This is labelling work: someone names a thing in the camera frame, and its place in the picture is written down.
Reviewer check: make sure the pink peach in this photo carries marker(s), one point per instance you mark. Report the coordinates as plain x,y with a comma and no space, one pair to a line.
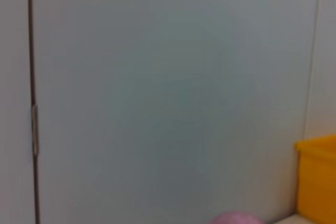
236,218

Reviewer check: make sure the yellow plastic bin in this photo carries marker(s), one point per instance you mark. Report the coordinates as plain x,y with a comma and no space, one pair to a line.
317,176

